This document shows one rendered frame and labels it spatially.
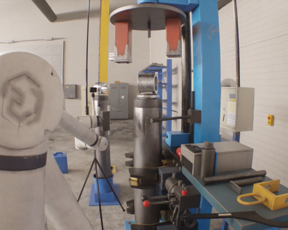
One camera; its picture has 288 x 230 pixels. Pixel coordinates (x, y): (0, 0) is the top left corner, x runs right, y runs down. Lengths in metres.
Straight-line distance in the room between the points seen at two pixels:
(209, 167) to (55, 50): 12.03
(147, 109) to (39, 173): 1.28
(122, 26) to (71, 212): 1.42
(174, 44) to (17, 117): 1.41
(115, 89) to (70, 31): 4.23
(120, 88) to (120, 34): 10.06
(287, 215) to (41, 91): 0.93
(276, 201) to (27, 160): 0.88
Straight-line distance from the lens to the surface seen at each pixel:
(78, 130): 1.19
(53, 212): 0.53
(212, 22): 1.77
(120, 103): 11.72
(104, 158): 2.97
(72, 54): 12.57
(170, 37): 1.61
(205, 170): 1.19
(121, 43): 1.68
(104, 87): 2.96
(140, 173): 1.46
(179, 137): 1.82
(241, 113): 2.04
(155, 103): 1.55
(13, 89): 0.26
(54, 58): 12.69
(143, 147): 1.59
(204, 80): 1.66
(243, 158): 1.40
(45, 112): 0.27
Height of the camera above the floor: 1.53
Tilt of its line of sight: 6 degrees down
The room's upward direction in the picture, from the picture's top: straight up
